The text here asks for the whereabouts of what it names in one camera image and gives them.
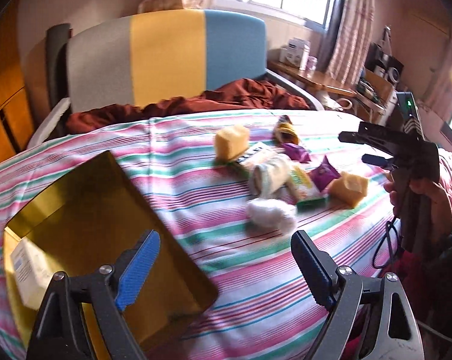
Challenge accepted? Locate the yellow sponge block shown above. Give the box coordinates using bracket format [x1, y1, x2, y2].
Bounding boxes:
[214, 125, 250, 162]
[328, 172, 369, 208]

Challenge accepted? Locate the purple snack packet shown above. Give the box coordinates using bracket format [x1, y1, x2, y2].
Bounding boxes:
[281, 142, 311, 164]
[309, 156, 340, 192]

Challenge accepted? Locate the green white snack package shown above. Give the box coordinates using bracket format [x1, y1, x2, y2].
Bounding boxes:
[286, 165, 327, 206]

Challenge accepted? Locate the white plastic bag ball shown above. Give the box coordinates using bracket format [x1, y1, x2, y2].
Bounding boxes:
[245, 197, 298, 233]

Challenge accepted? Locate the grey white cloth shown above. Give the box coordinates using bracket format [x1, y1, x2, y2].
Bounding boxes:
[249, 154, 293, 198]

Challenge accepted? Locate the person's right hand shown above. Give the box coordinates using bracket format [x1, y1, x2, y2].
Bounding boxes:
[383, 177, 452, 248]

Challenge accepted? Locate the gold metal tray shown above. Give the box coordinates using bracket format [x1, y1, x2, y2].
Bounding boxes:
[5, 152, 219, 359]

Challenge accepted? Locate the wooden bedside table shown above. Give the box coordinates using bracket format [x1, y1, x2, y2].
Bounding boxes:
[267, 60, 356, 98]

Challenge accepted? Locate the yellow knitted mini hat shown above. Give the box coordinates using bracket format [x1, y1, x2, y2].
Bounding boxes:
[273, 115, 300, 145]

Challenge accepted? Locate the pink striped curtain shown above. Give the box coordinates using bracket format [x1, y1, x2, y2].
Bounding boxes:
[317, 0, 375, 86]

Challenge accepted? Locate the white appliance box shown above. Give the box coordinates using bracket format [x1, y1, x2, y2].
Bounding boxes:
[279, 37, 311, 71]

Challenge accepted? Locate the white cardboard box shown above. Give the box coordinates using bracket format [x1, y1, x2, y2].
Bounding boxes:
[10, 237, 58, 310]

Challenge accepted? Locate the striped bed sheet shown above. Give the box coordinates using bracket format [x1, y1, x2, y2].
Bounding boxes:
[0, 108, 452, 360]

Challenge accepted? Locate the dark red blanket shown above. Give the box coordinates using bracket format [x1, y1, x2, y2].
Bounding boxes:
[66, 78, 313, 134]

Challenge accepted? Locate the wooden wardrobe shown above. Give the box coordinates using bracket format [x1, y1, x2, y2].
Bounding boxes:
[0, 0, 34, 163]

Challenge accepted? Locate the grey yellow blue headboard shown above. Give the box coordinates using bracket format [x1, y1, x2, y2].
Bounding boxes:
[66, 9, 267, 112]

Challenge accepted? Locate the black cable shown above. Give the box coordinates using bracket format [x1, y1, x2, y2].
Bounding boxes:
[370, 216, 405, 271]

